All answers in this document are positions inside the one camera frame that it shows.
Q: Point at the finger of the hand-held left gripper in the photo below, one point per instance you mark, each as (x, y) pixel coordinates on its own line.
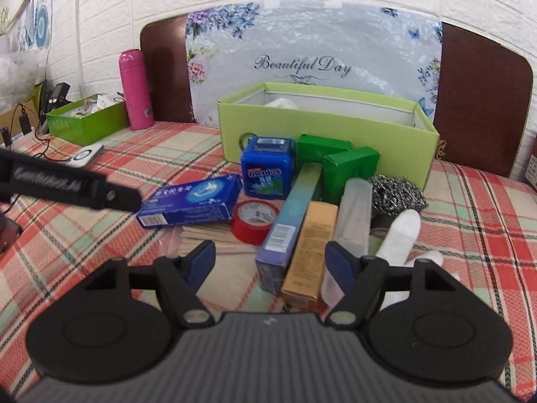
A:
(121, 199)

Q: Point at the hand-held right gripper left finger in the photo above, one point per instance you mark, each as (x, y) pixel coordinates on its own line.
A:
(202, 262)

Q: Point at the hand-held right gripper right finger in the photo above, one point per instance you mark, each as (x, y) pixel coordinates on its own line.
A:
(337, 265)

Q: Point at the orange gold box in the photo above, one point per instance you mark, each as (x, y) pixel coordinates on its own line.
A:
(312, 247)

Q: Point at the red tape roll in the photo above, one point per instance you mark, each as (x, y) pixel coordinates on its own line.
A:
(245, 231)

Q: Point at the blue rectangular box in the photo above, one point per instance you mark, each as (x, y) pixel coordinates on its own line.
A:
(193, 201)

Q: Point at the long blue gradient box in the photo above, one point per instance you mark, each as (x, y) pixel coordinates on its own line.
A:
(289, 218)

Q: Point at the white rubber glove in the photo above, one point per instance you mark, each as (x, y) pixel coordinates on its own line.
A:
(402, 231)

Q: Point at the blue cube candy box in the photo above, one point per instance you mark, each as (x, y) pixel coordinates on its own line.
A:
(266, 172)

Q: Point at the large light green cardboard box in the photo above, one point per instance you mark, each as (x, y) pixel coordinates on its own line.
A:
(377, 142)

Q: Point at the white round charger pad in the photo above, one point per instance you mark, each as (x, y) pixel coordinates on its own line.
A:
(86, 156)

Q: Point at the plaid bed sheet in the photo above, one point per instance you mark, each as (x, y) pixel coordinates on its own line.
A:
(84, 235)

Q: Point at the translucent plastic case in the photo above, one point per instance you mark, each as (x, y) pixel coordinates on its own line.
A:
(354, 214)

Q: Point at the small green open box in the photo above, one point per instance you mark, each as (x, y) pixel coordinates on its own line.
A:
(92, 124)

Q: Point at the black charging stand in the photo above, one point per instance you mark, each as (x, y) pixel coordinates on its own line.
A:
(56, 96)

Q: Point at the steel wool scrubber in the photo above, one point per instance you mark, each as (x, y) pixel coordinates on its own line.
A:
(396, 197)

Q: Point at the dark green small box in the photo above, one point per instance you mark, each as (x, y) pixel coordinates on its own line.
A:
(348, 168)
(319, 147)

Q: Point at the pink thermos bottle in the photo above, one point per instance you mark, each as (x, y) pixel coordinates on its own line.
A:
(135, 92)

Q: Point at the clear plastic bag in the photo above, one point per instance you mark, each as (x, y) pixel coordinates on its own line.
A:
(19, 75)

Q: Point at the brown wooden headboard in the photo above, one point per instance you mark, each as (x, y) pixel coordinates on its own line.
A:
(474, 100)

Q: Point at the floral printed plastic sheet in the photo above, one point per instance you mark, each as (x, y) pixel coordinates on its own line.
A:
(327, 46)

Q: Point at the wall poster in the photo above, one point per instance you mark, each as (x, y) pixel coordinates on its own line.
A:
(40, 21)

